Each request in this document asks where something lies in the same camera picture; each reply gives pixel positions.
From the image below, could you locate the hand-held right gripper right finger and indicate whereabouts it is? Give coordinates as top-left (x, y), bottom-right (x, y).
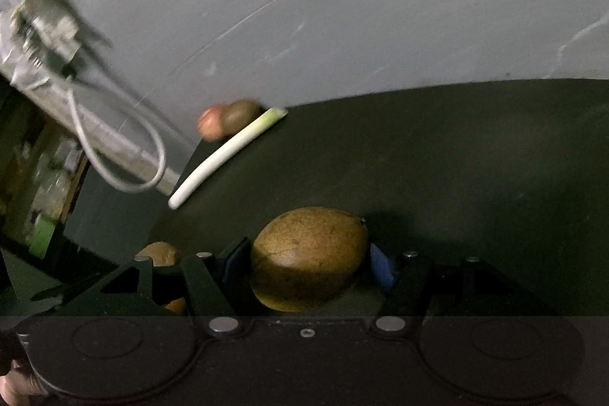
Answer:
top-left (368, 243), bottom-right (560, 333)

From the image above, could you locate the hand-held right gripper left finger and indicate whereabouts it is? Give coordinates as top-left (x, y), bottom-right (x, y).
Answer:
top-left (29, 237), bottom-right (267, 333)

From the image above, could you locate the yellow-green mango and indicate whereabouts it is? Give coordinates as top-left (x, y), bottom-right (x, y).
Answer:
top-left (250, 207), bottom-right (370, 312)

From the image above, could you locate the person's left hand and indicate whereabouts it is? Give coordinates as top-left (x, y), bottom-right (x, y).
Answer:
top-left (0, 358), bottom-right (51, 406)

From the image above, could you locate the small tan round fruit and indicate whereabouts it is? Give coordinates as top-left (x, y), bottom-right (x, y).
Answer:
top-left (135, 242), bottom-right (182, 268)

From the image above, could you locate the white leek stalk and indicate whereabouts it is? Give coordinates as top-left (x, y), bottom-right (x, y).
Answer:
top-left (168, 107), bottom-right (289, 210)

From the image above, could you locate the brown kiwi fruit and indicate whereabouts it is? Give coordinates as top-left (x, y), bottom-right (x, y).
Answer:
top-left (223, 100), bottom-right (263, 133)

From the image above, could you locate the green box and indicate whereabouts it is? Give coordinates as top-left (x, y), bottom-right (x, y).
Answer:
top-left (29, 216), bottom-right (58, 259)

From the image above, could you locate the cluttered shelf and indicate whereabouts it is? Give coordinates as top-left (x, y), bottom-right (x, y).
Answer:
top-left (0, 111), bottom-right (91, 264)

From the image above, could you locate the white electrical box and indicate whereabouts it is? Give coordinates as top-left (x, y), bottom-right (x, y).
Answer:
top-left (7, 0), bottom-right (115, 76)

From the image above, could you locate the white cable loop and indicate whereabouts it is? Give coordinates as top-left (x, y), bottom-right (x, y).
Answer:
top-left (67, 73), bottom-right (167, 194)

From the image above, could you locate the white post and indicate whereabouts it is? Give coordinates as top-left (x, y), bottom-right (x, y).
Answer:
top-left (0, 54), bottom-right (191, 197)

